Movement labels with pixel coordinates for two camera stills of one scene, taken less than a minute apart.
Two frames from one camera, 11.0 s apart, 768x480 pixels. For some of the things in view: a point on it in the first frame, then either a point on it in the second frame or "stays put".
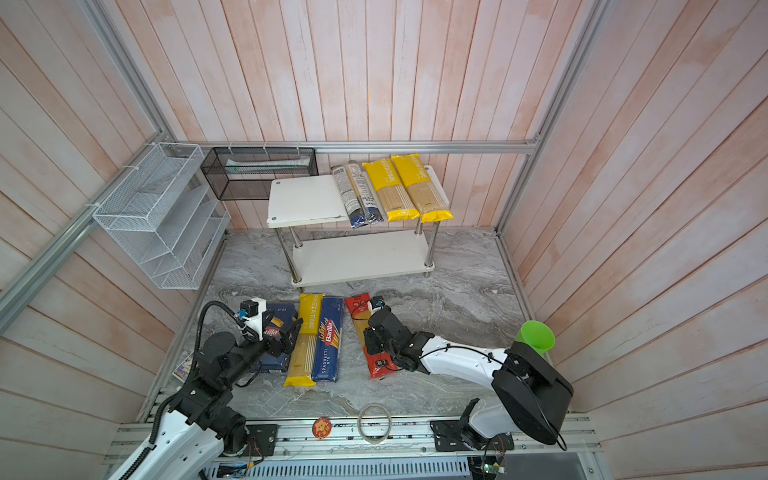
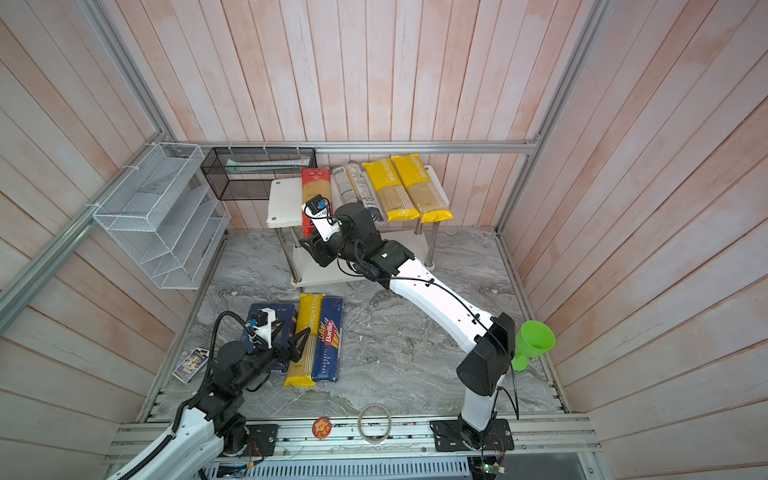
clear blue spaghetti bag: [357, 195] stays put
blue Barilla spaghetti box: [327, 358] stays put
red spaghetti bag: [361, 308] to [314, 182]
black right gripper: [370, 341] to [320, 249]
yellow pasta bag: [395, 201] stays put
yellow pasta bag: [430, 204] stays put
